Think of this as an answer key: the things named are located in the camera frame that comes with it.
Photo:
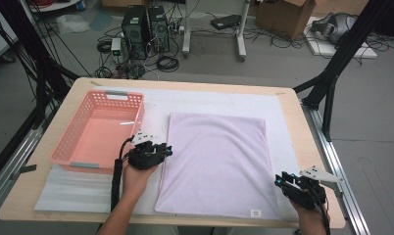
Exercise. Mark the person's right hand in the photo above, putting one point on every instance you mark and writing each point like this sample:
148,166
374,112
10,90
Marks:
312,218

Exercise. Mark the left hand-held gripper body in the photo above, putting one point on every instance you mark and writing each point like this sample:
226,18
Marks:
144,158

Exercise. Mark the white grid mat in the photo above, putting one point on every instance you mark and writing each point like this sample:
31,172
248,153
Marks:
205,101

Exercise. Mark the black frame strut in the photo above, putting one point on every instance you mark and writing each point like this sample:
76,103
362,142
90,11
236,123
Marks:
31,49
345,49

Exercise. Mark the grey rounded device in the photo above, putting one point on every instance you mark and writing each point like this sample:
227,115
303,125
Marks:
335,27

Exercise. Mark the large cardboard box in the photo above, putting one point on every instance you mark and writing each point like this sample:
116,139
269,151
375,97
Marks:
342,6

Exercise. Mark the pink plastic basket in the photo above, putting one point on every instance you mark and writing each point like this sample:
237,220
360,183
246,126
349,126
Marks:
100,137

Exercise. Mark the aluminium frame rail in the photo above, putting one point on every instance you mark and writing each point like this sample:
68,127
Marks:
335,156
9,169

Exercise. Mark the white foam board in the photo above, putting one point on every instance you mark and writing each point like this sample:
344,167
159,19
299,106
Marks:
365,52

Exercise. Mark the person's grey clothing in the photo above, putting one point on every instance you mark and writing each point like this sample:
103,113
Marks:
191,231

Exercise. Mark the black flat device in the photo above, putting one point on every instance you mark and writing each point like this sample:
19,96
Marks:
226,21

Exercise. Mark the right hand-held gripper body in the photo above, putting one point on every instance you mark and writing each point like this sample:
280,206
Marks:
309,196

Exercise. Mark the black computer tower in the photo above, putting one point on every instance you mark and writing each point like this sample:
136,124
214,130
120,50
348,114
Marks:
158,29
135,32

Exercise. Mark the clear plastic bag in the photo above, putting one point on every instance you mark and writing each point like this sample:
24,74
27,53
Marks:
72,23

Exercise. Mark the round white table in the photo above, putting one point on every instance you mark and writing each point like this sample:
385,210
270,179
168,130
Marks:
51,6

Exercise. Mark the open cardboard box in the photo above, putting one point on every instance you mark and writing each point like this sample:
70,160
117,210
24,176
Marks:
283,16

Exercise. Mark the lilac printed cloth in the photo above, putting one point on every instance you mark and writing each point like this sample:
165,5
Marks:
218,163

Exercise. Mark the person's left hand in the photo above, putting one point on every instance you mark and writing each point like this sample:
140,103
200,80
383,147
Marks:
136,182

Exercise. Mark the small white box device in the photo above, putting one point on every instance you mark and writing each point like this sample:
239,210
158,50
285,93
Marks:
116,45

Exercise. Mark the grey metal bracket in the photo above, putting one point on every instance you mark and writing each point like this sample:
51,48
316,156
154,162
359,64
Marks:
25,169
337,191

